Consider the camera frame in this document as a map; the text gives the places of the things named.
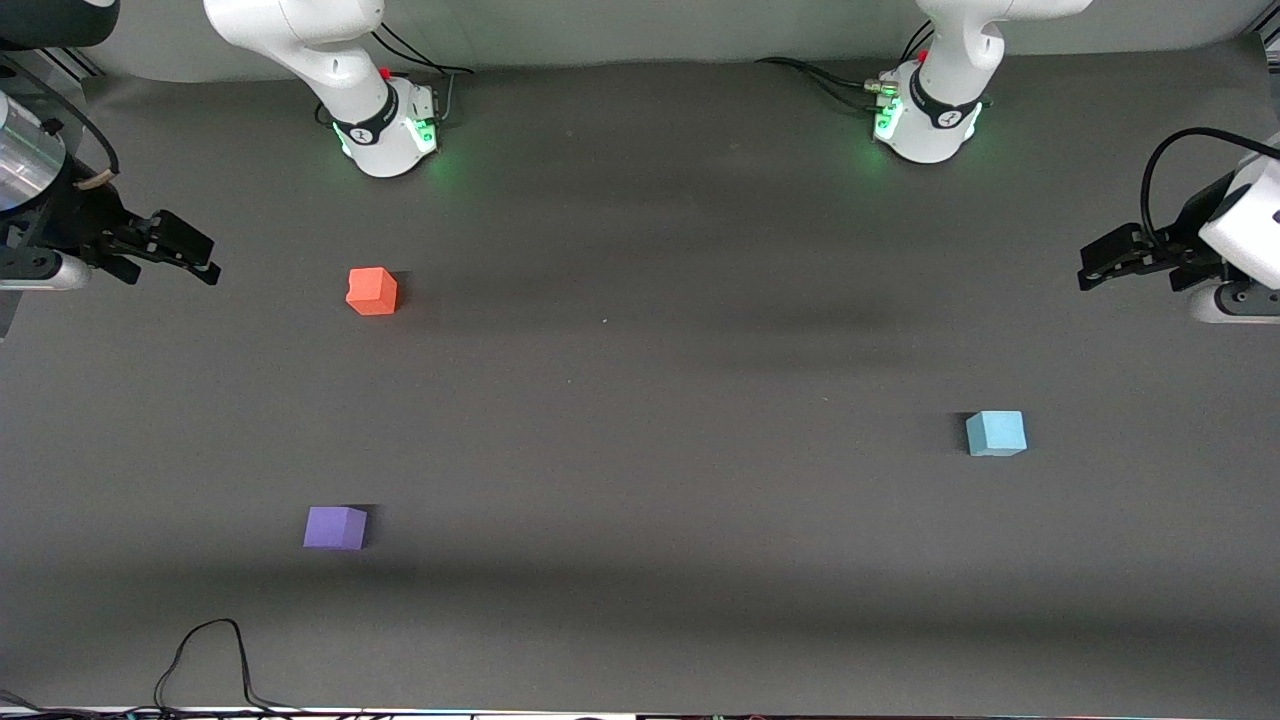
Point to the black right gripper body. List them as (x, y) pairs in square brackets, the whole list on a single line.
[(84, 222)]

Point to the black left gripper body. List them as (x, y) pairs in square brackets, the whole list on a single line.
[(1183, 237)]

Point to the light blue foam block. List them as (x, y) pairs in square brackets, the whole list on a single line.
[(995, 434)]

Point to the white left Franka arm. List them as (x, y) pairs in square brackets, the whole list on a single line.
[(930, 125)]

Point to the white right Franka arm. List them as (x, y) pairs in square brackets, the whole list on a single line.
[(380, 140)]

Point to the orange foam block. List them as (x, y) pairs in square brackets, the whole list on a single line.
[(371, 292)]

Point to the purple foam block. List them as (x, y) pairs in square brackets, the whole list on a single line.
[(334, 528)]

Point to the dark grey table mat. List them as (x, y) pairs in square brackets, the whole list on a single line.
[(640, 450)]

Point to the aluminium frame rail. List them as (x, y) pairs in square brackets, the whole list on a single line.
[(72, 65)]

